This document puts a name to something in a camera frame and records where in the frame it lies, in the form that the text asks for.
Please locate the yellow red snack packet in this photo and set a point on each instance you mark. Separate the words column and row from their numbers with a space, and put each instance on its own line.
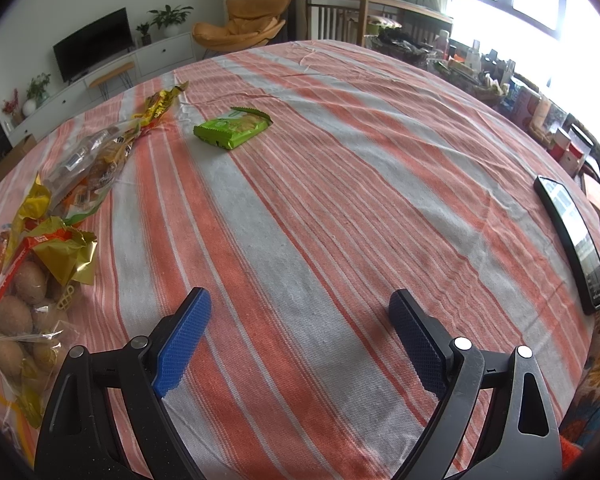
column 158, row 104

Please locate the clear bag of snacks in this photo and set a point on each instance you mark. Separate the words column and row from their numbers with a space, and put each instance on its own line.
column 80, row 182

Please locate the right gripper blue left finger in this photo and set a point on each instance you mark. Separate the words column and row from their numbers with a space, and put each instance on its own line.
column 79, row 438

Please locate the black smartphone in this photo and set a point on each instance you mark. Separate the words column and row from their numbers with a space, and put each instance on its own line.
column 576, row 239

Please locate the green snack packet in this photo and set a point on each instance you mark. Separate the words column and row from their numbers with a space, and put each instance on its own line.
column 233, row 128

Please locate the black television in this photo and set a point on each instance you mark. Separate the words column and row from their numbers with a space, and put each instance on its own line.
column 92, row 44

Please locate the orange lounge chair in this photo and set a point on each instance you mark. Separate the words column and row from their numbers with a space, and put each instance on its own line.
column 251, row 23

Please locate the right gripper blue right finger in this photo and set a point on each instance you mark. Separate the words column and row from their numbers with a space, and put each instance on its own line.
column 519, row 438

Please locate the small potted plant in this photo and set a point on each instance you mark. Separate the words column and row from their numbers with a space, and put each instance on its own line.
column 143, row 30

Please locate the white tv cabinet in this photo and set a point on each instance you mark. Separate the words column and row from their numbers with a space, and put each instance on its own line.
column 150, row 62

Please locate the dark wooden bench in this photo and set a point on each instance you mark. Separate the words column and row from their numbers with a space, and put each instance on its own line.
column 353, row 21

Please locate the potted green plant right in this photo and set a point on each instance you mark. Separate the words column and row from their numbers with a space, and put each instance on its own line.
column 170, row 18

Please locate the gold bag of round pastries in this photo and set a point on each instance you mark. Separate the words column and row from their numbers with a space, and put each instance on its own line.
column 44, row 265

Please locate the red flowers vase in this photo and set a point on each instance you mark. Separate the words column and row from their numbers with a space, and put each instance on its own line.
column 11, row 109

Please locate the wooden stool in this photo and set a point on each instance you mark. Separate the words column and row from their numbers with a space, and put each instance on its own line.
column 122, row 72

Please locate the cardboard box on floor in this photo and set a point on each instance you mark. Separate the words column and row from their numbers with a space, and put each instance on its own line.
column 16, row 154

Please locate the striped orange grey tablecloth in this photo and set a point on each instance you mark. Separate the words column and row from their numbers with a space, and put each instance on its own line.
column 373, row 176

